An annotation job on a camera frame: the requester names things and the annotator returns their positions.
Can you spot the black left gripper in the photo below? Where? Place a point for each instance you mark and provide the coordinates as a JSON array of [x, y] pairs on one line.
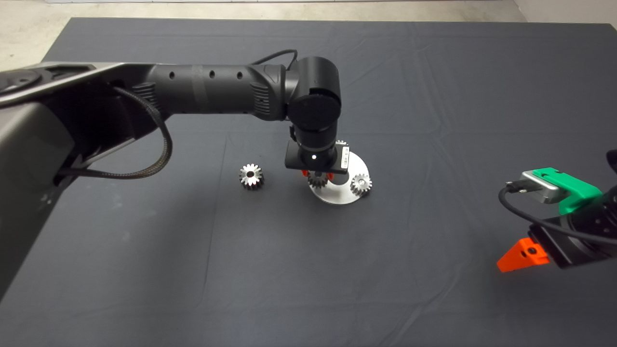
[[292, 161]]

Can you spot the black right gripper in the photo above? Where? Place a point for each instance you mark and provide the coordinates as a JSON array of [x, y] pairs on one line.
[[581, 251]]

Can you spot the large steel gear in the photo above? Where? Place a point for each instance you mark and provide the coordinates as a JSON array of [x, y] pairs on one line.
[[251, 176]]

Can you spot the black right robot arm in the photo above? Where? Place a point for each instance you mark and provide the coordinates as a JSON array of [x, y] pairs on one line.
[[597, 214]]

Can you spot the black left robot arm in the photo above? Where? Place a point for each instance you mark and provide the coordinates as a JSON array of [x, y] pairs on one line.
[[202, 91]]

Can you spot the round metal plate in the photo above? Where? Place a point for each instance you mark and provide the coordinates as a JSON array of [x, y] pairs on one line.
[[340, 196]]

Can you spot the dark grey table cloth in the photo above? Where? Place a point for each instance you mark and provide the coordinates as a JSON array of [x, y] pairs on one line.
[[385, 270]]

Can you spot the silver right camera box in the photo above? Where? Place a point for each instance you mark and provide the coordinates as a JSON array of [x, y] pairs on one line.
[[544, 188]]

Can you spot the green right camera mount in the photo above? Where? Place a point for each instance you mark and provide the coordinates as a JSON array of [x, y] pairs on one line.
[[578, 193]]

